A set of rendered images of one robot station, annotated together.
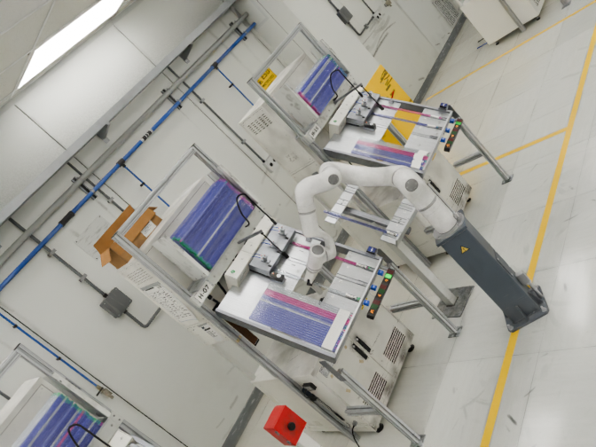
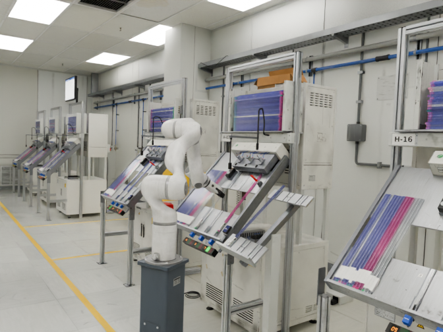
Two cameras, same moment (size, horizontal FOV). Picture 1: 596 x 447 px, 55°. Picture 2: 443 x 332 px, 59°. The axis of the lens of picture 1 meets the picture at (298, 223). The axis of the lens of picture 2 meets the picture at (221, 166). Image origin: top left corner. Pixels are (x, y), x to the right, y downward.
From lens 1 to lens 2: 4.03 m
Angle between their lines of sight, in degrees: 90
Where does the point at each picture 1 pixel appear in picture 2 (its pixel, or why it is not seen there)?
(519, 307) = not seen: outside the picture
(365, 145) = (397, 208)
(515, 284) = not seen: outside the picture
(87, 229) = (391, 76)
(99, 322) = (343, 133)
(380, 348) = (235, 294)
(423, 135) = (425, 288)
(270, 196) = not seen: outside the picture
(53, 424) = (167, 113)
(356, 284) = (209, 225)
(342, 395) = (204, 261)
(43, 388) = (191, 103)
